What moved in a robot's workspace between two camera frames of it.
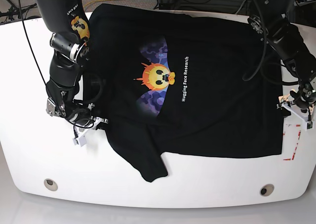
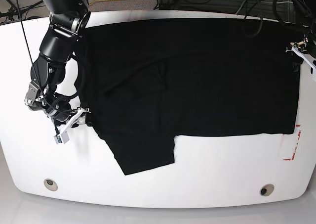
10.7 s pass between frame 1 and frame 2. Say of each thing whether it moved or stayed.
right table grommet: stayed
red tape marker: stayed
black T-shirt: moved
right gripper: moved
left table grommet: stayed
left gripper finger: moved
